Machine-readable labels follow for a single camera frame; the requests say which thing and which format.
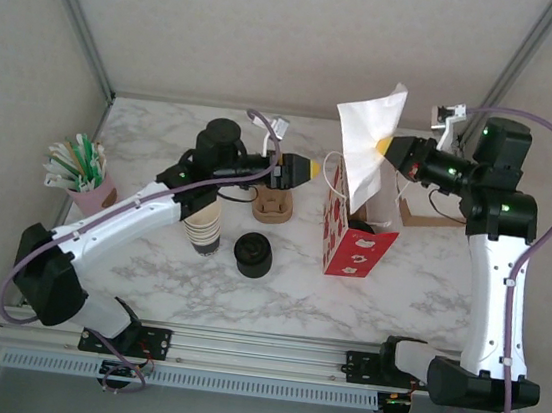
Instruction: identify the single white paper napkin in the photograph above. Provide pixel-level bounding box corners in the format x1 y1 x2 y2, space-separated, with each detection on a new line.
324 75 411 221

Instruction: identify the brown pulp two-cup carrier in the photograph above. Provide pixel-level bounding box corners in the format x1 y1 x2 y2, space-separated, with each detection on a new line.
248 186 295 228

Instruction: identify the stack of black lids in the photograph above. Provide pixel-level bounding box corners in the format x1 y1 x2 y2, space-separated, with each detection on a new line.
230 230 276 281

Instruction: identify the red paper gift bag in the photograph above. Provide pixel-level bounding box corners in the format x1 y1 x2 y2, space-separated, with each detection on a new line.
310 149 412 286

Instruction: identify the nested paper cup stack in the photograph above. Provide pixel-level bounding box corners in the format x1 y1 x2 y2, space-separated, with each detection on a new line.
177 199 226 260

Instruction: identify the brown cardboard napkin tray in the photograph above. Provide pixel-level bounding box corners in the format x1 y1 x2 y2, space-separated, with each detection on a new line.
397 196 472 235

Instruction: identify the green white wrapped straw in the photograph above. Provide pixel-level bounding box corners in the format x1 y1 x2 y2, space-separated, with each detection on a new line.
85 142 109 191

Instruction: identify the pink straw holder cup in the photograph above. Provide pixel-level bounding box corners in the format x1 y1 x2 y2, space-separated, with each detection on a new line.
64 165 121 221

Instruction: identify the short white wrapped straw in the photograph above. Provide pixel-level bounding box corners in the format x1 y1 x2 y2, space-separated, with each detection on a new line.
42 172 79 192

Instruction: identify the black controller board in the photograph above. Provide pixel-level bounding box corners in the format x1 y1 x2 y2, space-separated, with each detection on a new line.
375 389 416 413
97 358 146 393

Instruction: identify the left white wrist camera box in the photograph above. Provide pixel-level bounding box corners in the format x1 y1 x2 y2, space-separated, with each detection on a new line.
260 113 291 156

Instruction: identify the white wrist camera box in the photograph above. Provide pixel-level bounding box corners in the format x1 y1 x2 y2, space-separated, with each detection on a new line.
260 113 291 156
426 100 471 153

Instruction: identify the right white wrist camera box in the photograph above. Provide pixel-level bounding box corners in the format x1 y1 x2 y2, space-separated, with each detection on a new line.
426 100 471 153

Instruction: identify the aluminium table edge rail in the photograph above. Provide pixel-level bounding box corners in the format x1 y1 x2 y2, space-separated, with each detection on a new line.
110 89 462 141

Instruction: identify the aluminium frame post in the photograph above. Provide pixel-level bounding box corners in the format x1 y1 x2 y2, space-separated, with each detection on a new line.
15 0 127 103
457 0 552 157

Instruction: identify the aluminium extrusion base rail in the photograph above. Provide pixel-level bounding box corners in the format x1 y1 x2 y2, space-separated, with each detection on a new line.
0 301 532 412

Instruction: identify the grey slotted cable duct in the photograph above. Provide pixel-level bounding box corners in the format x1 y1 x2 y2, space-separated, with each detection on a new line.
0 346 381 412

